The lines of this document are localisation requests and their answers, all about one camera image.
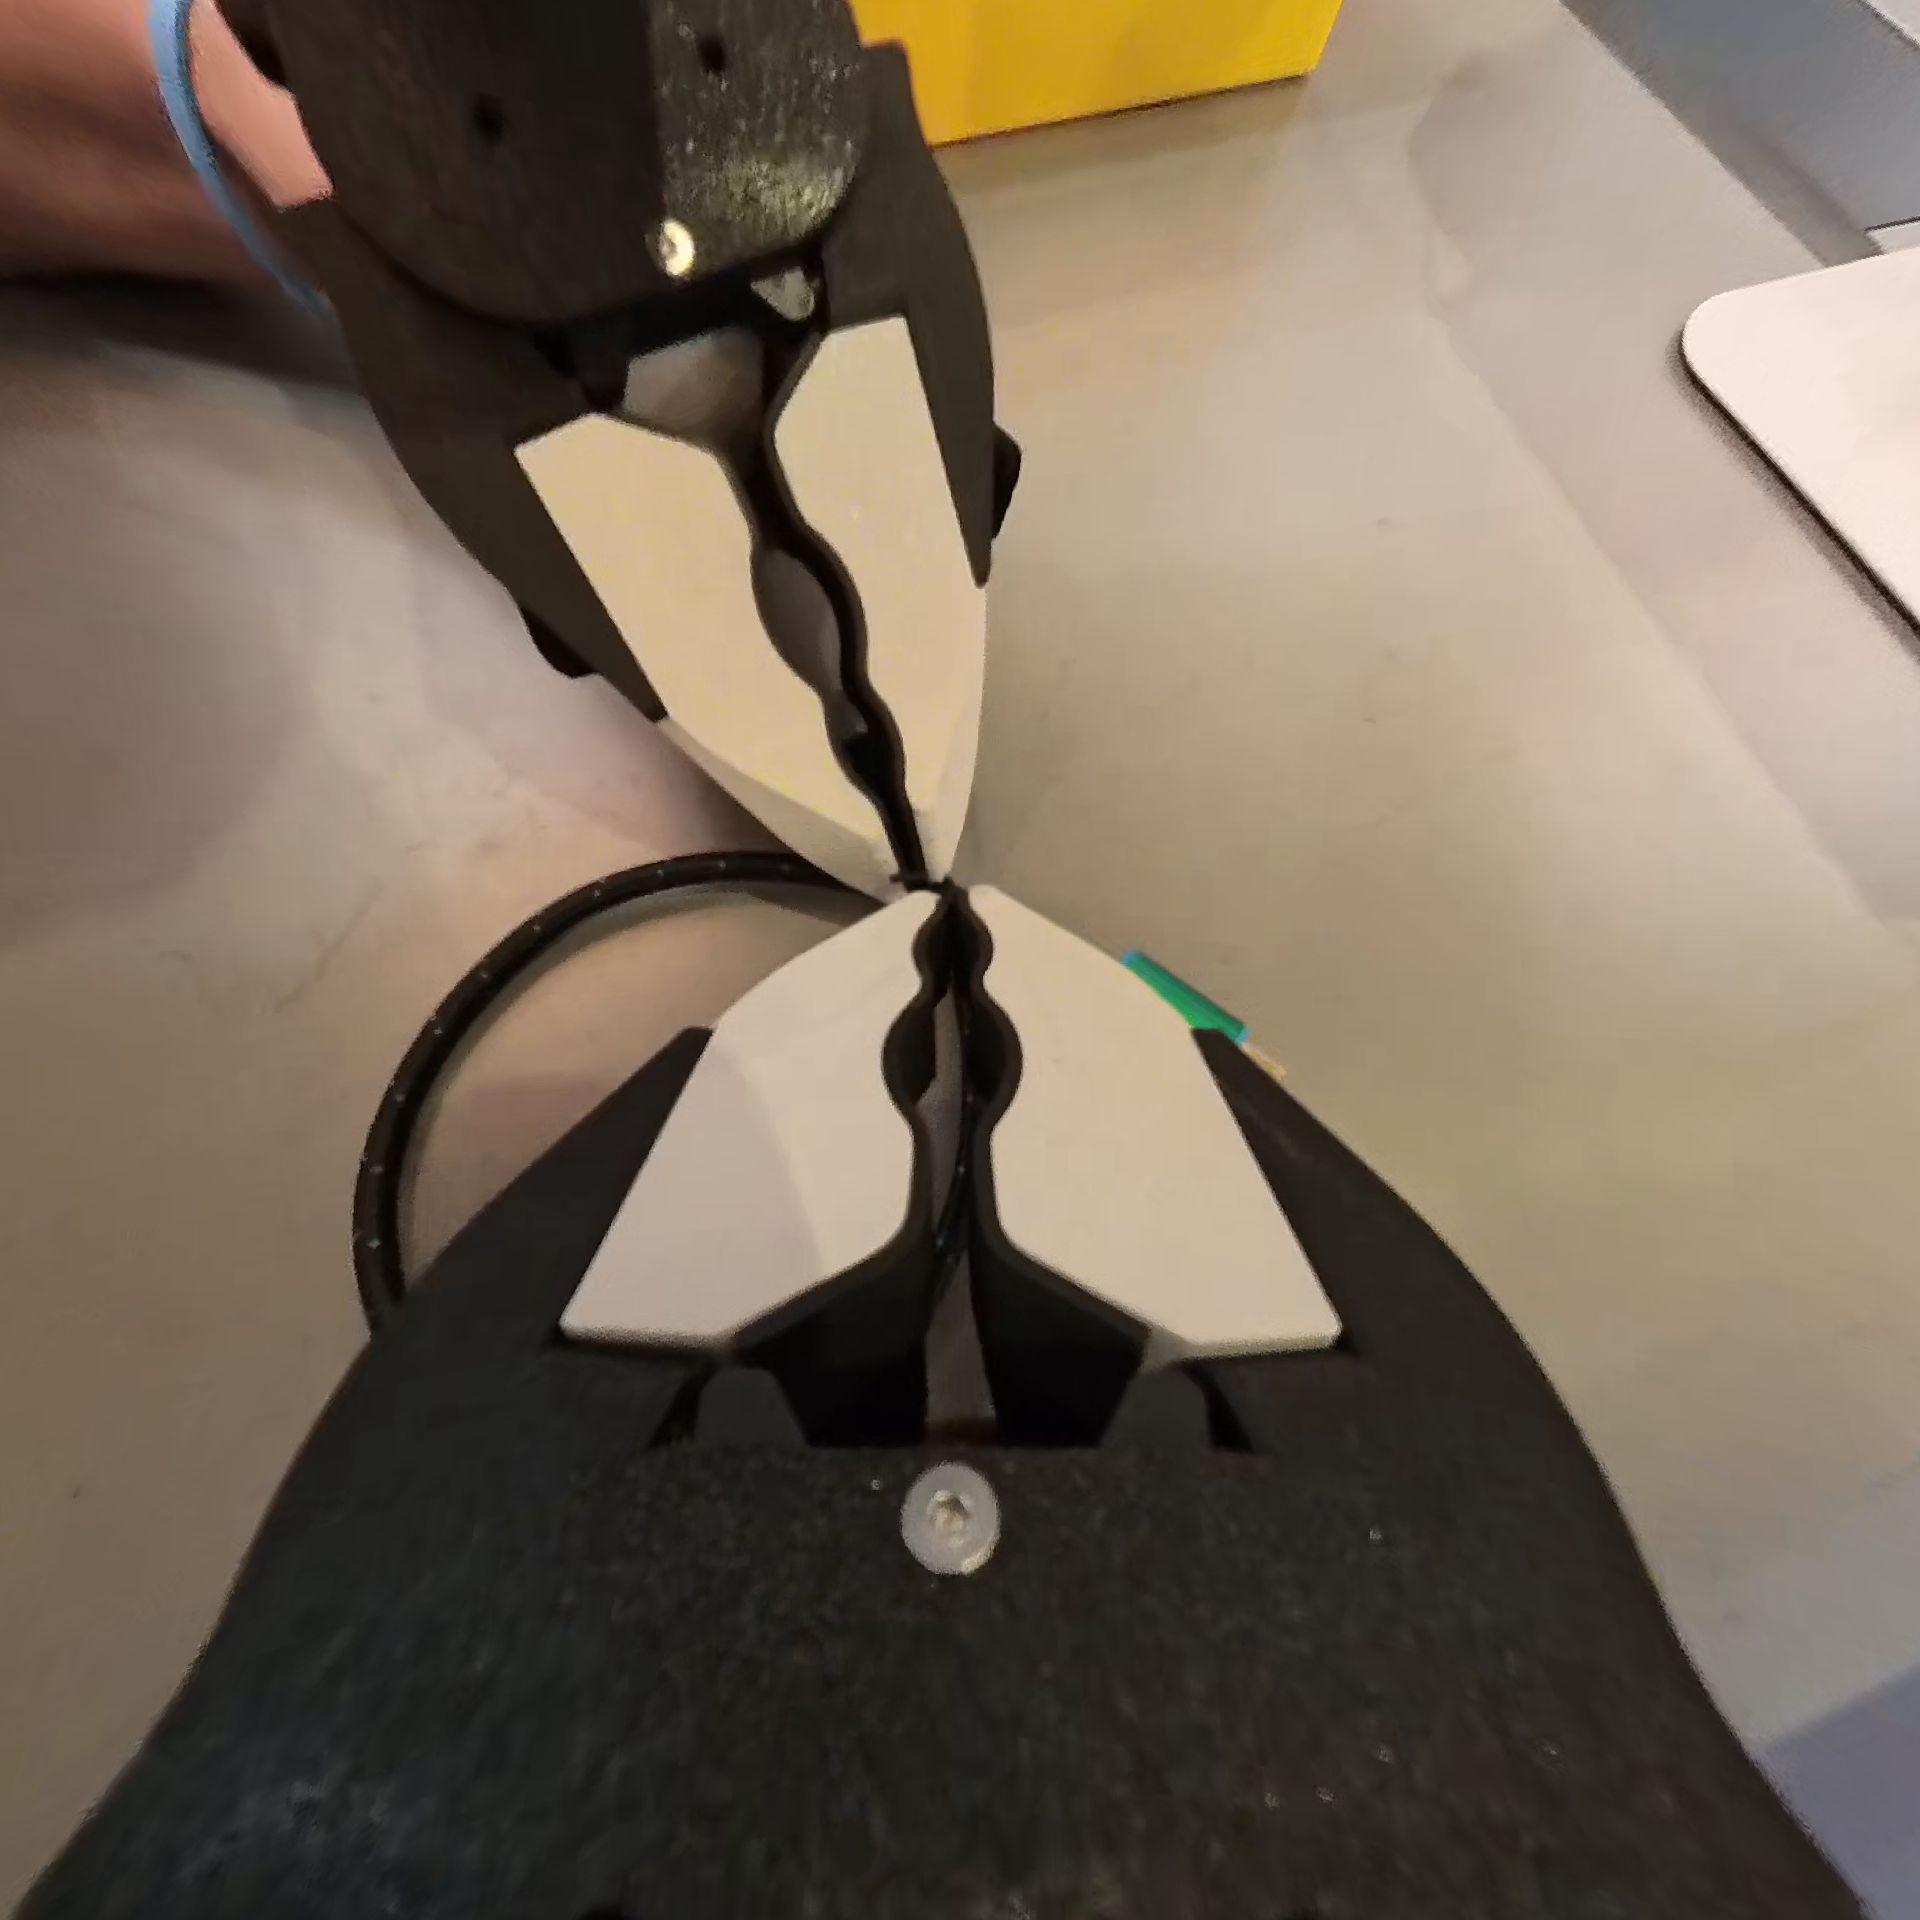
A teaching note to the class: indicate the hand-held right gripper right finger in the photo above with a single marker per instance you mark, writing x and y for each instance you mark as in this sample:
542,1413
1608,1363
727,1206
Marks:
1154,1170

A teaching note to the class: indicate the white tablet stand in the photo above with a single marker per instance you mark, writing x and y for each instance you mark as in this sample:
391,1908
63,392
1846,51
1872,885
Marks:
1830,404

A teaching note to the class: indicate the person's left forearm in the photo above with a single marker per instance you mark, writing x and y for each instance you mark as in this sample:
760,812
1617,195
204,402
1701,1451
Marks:
75,151

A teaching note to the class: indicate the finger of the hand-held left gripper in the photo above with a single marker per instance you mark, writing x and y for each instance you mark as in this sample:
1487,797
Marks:
900,525
674,600

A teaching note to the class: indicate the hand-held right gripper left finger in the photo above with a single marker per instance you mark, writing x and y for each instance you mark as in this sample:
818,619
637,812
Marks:
750,1170

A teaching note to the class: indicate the yellow storage bin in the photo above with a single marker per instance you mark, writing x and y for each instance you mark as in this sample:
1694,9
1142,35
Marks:
1111,53

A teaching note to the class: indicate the person's left hand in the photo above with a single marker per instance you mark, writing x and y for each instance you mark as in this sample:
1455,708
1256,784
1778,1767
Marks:
262,135

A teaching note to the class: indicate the blue wristband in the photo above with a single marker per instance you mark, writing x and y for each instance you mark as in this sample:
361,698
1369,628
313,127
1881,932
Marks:
189,129

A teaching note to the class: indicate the black twist tie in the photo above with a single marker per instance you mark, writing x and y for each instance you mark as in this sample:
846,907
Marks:
918,879

